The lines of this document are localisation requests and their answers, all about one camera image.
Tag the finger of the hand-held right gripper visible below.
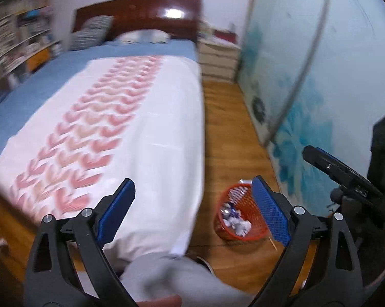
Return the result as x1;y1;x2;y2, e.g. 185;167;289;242
302;145;385;222

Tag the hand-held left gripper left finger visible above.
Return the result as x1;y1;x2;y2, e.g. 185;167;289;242
24;178;137;307

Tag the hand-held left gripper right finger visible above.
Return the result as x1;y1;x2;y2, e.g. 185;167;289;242
251;175;365;307

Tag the red mesh trash basket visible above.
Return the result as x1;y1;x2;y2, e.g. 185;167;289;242
214;183;272;242

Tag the person's left hand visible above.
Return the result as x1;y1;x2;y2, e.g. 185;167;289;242
136;295;184;307

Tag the black shoe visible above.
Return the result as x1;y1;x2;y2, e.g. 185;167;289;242
195;256;216;276

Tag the person's grey trouser leg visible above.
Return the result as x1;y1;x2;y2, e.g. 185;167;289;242
120;251;261;307

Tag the blue floral wardrobe door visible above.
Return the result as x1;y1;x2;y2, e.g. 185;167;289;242
236;0;385;220

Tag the blue bedsheet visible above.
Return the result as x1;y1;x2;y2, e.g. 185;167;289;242
0;40;199;164

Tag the red item on nightstand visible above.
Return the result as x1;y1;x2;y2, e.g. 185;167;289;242
213;29;238;43

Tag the pale pillow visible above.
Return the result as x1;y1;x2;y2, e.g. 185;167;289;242
114;29;171;44

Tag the grey plaid pillow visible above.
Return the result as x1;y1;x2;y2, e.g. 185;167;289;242
69;15;115;51

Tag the dark wooden bed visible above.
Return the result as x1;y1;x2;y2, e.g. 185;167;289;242
0;0;203;272

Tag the white bookshelf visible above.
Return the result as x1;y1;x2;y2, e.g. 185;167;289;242
0;0;64;81

